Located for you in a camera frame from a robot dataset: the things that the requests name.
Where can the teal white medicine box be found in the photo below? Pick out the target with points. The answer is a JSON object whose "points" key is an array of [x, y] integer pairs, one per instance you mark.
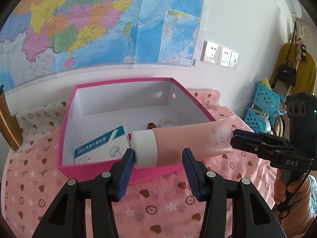
{"points": [[107, 147]]}

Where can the colourful wall map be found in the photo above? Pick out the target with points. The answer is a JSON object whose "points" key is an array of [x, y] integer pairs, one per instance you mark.
{"points": [[44, 37]]}

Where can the person right hand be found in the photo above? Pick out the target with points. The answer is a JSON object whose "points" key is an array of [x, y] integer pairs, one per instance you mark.
{"points": [[289, 187]]}

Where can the white tape roll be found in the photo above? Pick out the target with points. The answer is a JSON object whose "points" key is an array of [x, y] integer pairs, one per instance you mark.
{"points": [[167, 122]]}

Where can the bronze travel mug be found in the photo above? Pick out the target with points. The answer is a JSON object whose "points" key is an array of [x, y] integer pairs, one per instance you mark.
{"points": [[10, 128]]}

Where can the blue plastic basket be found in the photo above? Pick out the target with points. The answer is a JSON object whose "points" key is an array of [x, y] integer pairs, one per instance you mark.
{"points": [[266, 107]]}

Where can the white wall socket panel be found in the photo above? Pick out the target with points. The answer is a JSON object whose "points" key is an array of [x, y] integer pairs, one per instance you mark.
{"points": [[219, 55]]}

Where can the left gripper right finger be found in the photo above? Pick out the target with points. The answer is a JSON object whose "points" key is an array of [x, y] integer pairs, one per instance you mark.
{"points": [[252, 217]]}

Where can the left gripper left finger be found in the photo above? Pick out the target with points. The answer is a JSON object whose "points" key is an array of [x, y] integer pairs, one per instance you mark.
{"points": [[65, 216]]}

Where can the pink cream tube white cap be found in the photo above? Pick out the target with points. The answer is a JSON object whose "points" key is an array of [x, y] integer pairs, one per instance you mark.
{"points": [[163, 146]]}

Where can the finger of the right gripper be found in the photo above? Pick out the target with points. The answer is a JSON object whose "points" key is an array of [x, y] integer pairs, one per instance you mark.
{"points": [[258, 148], [257, 135]]}

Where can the pink cardboard box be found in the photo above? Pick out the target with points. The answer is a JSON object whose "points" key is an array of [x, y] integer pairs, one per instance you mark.
{"points": [[97, 108]]}

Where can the brown wooden massage claw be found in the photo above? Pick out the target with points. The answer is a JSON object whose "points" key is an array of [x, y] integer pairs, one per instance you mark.
{"points": [[151, 126]]}

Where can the black handbag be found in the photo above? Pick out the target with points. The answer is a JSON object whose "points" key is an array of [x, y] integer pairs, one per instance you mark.
{"points": [[287, 73]]}

